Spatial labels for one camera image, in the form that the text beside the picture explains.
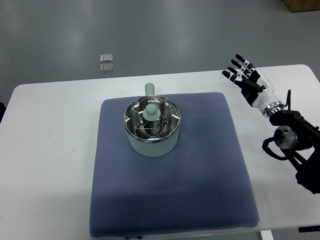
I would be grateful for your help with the green pot steel interior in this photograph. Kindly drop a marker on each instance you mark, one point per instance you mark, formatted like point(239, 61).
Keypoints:
point(152, 149)

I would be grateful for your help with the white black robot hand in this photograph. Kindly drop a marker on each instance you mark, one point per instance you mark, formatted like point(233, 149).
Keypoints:
point(254, 86)

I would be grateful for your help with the black object table edge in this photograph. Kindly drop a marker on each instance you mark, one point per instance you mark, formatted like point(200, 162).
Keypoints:
point(309, 229)

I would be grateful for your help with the wire steaming rack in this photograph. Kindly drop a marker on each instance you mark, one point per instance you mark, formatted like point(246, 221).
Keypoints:
point(146, 129)

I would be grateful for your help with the dark object left edge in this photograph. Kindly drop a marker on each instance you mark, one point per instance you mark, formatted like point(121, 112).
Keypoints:
point(2, 110)

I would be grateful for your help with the blue textured mat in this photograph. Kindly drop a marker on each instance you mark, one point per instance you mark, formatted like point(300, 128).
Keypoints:
point(202, 184)

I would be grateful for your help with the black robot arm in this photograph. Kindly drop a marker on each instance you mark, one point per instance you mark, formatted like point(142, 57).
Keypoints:
point(297, 141)

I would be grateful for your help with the upper metal floor plate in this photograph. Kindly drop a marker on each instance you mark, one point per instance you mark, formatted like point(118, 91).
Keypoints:
point(106, 57)

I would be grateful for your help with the white table leg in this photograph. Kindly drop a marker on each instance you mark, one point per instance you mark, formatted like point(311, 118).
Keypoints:
point(266, 235)

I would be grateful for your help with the brown cardboard box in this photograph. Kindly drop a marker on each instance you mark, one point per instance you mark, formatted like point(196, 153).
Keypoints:
point(296, 6)

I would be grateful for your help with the glass lid green knob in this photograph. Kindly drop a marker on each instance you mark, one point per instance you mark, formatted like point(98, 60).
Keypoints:
point(151, 108)

